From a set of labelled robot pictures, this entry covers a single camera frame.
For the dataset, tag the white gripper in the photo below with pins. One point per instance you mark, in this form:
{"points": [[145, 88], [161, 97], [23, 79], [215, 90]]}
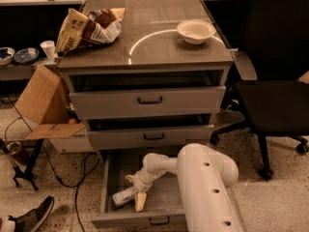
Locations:
{"points": [[140, 184]]}

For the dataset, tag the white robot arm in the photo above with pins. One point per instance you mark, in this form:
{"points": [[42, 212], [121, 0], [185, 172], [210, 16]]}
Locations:
{"points": [[203, 176]]}

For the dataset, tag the bottom grey drawer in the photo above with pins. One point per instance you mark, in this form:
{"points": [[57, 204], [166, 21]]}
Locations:
{"points": [[163, 204]]}

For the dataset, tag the grey drawer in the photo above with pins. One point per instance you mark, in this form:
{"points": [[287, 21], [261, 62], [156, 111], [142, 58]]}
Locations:
{"points": [[163, 204], [147, 102], [150, 137]]}

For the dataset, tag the middle grey drawer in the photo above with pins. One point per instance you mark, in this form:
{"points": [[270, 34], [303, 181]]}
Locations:
{"points": [[150, 137]]}

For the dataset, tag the grey drawer cabinet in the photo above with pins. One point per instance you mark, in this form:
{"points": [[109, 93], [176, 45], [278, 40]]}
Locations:
{"points": [[149, 54]]}

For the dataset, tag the top grey drawer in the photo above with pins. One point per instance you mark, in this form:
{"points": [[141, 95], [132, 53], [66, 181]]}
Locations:
{"points": [[147, 102]]}

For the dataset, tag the dark shoe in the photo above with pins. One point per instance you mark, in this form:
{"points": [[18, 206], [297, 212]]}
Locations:
{"points": [[31, 221]]}

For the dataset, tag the black tripod stand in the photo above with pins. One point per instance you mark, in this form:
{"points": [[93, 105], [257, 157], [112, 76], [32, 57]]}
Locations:
{"points": [[24, 172]]}

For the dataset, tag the open cardboard box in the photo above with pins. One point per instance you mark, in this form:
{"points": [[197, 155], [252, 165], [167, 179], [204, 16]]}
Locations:
{"points": [[45, 101]]}

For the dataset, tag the brown drink cup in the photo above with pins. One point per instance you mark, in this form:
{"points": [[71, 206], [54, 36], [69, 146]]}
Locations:
{"points": [[18, 152]]}

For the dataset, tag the low grey shelf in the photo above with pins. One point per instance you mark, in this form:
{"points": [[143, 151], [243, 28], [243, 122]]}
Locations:
{"points": [[17, 72]]}

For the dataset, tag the crumpled chip bag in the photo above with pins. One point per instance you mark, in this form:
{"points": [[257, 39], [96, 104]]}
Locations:
{"points": [[101, 26]]}

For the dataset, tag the white paper cup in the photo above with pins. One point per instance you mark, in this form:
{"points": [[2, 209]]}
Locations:
{"points": [[48, 48]]}

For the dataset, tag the blue patterned bowl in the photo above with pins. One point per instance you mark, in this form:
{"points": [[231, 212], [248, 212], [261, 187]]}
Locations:
{"points": [[27, 56]]}

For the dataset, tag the white blue bowl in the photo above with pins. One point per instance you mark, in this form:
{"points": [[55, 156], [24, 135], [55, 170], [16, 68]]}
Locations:
{"points": [[6, 55]]}

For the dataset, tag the black office chair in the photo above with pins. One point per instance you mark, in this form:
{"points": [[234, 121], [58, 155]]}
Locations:
{"points": [[269, 80]]}

